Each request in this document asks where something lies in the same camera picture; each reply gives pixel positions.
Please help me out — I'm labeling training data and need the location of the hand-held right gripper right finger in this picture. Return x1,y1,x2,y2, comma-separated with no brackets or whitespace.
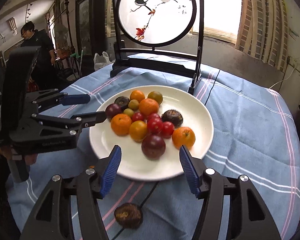
179,145,282,240

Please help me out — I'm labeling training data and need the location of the checkered curtain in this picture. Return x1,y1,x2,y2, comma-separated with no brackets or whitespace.
105,0,123,38
234,0,289,73

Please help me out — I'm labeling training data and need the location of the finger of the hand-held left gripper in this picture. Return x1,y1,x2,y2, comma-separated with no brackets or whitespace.
27,89,91,112
31,110,107,137

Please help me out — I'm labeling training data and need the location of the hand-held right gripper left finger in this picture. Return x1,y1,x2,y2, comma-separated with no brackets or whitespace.
19,145,122,240

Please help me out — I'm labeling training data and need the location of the white wall socket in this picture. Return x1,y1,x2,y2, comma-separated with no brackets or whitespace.
287,56,300,74

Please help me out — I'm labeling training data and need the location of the person's left hand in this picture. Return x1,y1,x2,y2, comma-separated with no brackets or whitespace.
0,147,38,167

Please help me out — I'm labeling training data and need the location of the purple passion fruit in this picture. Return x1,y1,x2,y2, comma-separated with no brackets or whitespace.
105,103,123,120
141,134,166,160

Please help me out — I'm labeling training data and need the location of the white plastic bag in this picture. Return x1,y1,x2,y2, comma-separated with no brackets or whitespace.
93,51,113,72

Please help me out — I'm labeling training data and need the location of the yellow-orange tangerine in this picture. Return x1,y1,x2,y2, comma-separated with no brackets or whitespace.
129,120,148,143

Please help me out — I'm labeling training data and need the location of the white cable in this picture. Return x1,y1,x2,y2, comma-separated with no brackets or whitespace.
268,67,296,89

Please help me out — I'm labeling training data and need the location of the round bird painting table screen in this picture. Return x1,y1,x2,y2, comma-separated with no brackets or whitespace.
110,0,205,95

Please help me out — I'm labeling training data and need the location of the orange tangerine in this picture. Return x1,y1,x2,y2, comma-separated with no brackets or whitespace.
172,127,196,150
129,90,146,102
139,98,160,117
111,113,132,136

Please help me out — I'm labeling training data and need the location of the dark wooden cabinet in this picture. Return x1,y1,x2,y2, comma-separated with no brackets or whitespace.
75,0,107,55

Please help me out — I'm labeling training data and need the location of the brown water chestnut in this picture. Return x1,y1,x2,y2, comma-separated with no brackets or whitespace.
161,109,184,128
114,203,143,229
114,96,130,110

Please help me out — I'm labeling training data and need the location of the white round plate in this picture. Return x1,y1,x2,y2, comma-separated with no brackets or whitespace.
89,85,214,182

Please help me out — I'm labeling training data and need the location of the blue striped tablecloth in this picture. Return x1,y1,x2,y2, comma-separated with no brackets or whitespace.
5,64,300,240

